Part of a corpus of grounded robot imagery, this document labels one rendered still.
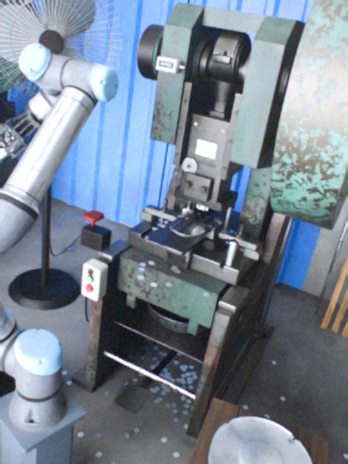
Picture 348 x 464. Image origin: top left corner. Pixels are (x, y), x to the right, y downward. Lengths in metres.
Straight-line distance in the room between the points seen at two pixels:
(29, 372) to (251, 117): 0.95
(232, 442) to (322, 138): 0.88
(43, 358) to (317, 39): 0.97
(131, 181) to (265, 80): 1.94
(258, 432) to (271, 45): 1.13
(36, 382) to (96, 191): 2.34
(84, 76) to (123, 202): 2.32
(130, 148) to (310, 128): 2.16
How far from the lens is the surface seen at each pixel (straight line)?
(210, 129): 1.51
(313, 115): 1.08
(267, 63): 1.38
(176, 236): 1.51
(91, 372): 1.94
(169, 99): 1.51
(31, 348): 1.16
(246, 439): 1.43
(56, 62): 1.04
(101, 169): 3.29
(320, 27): 1.10
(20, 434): 1.29
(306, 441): 1.55
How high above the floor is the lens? 1.45
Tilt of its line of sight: 25 degrees down
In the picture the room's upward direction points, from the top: 9 degrees clockwise
